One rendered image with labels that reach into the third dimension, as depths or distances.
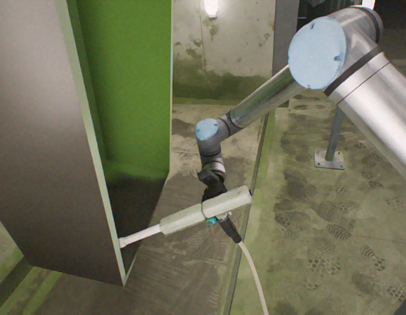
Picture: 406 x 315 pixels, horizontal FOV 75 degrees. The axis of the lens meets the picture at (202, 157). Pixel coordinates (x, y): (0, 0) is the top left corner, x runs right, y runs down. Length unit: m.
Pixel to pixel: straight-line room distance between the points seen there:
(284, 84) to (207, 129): 0.32
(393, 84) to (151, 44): 0.79
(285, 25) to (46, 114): 2.24
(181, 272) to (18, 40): 1.26
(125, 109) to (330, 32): 0.92
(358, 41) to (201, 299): 1.22
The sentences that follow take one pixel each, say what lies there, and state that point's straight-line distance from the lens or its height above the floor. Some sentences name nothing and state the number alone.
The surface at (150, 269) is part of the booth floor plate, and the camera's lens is 1.55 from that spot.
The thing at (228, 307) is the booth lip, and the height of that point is 0.04.
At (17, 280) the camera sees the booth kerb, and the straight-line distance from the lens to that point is 1.82.
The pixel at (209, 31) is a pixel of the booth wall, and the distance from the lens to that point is 2.67.
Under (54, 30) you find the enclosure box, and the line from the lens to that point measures 0.46.
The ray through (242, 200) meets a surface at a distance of 0.79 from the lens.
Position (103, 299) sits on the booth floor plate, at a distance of 1.56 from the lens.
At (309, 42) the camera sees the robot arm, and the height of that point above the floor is 1.19.
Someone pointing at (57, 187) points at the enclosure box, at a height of 0.95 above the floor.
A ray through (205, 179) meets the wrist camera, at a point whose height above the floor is 0.75.
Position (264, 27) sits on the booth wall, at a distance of 2.58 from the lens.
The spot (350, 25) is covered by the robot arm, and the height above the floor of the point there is 1.21.
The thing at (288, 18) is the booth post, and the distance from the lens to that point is 2.55.
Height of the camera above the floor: 1.34
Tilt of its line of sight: 38 degrees down
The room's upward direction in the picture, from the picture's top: 8 degrees counter-clockwise
